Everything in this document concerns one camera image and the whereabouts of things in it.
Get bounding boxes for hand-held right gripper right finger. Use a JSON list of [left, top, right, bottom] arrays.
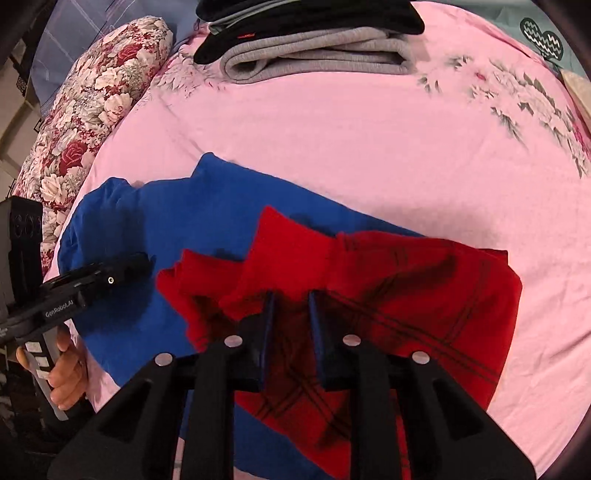
[[308, 290, 536, 480]]

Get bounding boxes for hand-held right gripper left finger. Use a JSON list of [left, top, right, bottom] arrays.
[[46, 291, 278, 480]]

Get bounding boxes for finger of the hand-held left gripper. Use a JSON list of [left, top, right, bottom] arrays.
[[41, 251, 156, 300]]

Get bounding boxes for blue and red pants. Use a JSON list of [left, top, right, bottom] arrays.
[[58, 152, 523, 480]]

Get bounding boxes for dark folded pants grey cuff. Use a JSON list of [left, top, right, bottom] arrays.
[[196, 0, 411, 23]]

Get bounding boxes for black folded pants red tag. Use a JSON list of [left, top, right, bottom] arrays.
[[194, 0, 426, 66]]

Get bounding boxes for person's left hand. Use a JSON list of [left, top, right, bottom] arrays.
[[16, 325, 89, 411]]

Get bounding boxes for red floral pillow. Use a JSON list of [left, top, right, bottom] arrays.
[[11, 16, 175, 278]]

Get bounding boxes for white quilted pillow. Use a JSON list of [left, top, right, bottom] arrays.
[[561, 69, 591, 101]]

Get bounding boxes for teal heart-print pillow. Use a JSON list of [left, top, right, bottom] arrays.
[[492, 0, 583, 80]]

